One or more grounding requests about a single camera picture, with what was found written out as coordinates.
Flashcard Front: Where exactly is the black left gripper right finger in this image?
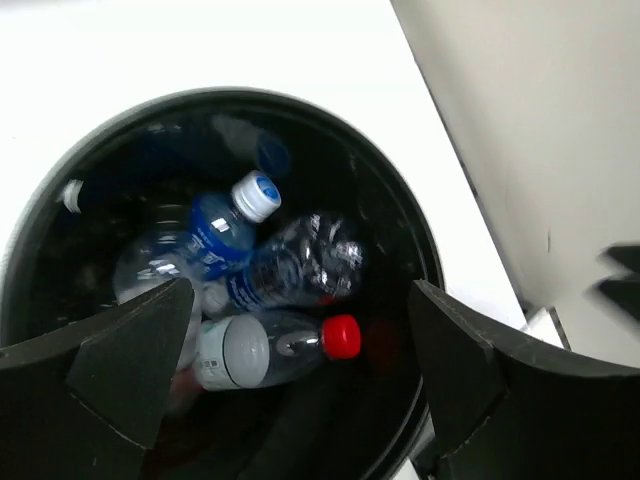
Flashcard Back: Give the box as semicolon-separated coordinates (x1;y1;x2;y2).
408;280;639;479

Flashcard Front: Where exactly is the black plastic bin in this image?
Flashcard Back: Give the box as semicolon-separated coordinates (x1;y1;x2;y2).
1;90;443;479

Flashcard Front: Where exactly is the red cap clear bottle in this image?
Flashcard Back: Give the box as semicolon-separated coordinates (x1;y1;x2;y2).
191;310;362;391

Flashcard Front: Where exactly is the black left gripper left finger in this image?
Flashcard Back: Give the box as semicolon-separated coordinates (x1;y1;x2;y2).
1;279;194;479

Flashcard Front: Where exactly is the dark crumpled clear bottle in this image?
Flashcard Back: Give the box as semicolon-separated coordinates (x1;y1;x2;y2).
225;211;366;311

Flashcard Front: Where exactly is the blue label clear bottle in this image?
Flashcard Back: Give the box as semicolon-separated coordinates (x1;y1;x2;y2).
112;171;282;304

